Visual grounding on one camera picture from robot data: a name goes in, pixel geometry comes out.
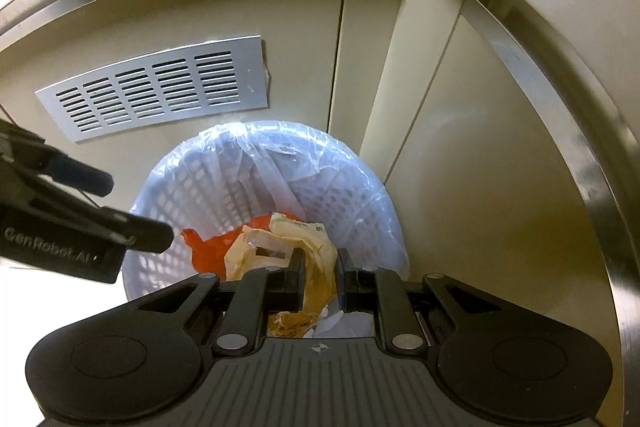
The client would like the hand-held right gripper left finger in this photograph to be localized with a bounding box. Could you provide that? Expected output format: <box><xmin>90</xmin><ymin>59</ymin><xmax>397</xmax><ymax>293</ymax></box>
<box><xmin>107</xmin><ymin>249</ymin><xmax>307</xmax><ymax>355</ymax></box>

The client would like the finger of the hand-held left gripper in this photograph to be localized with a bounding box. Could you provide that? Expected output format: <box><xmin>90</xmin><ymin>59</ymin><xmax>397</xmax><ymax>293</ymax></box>
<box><xmin>10</xmin><ymin>167</ymin><xmax>174</xmax><ymax>253</ymax></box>
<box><xmin>0</xmin><ymin>119</ymin><xmax>113</xmax><ymax>198</ymax></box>

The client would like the blue lined trash bin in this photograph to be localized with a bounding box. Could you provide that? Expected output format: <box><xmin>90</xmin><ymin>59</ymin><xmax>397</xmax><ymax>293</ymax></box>
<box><xmin>124</xmin><ymin>121</ymin><xmax>411</xmax><ymax>339</ymax></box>

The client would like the silver cabinet vent grille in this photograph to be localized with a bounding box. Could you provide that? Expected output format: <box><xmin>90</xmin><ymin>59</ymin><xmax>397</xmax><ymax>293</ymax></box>
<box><xmin>35</xmin><ymin>35</ymin><xmax>271</xmax><ymax>142</ymax></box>

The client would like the orange plastic bag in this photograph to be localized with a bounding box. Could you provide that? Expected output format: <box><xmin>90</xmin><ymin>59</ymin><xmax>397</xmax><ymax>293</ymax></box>
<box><xmin>180</xmin><ymin>217</ymin><xmax>273</xmax><ymax>276</ymax></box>

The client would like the yellow plastic bag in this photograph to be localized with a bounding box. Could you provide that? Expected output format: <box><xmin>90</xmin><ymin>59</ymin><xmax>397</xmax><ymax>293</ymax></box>
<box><xmin>223</xmin><ymin>213</ymin><xmax>337</xmax><ymax>339</ymax></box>

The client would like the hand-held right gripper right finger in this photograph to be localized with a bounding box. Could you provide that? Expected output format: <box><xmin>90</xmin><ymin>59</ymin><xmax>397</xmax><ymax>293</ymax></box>
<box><xmin>337</xmin><ymin>248</ymin><xmax>516</xmax><ymax>355</ymax></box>

